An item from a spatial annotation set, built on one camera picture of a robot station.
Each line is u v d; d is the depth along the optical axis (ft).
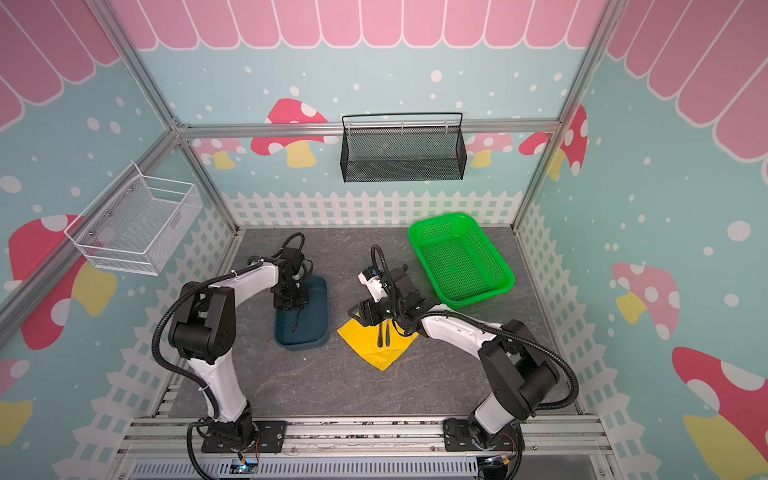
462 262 3.59
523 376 1.45
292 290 2.73
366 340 2.96
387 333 3.01
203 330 1.71
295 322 3.10
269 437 2.45
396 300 2.20
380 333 3.01
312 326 3.10
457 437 2.43
